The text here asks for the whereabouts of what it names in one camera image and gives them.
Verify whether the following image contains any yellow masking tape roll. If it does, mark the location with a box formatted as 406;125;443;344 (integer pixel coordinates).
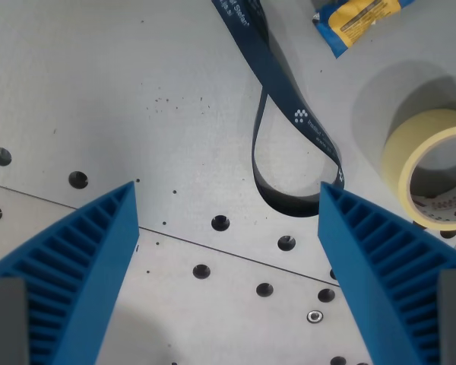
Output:
379;108;456;231

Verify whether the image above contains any dark blue printed lanyard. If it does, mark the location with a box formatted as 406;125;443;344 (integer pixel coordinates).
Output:
211;0;346;218

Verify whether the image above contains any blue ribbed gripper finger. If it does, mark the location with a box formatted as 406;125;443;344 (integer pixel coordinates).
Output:
0;180;141;365
317;181;456;365

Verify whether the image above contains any blue and yellow snack wrapper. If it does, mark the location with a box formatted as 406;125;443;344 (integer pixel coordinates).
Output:
312;0;419;59

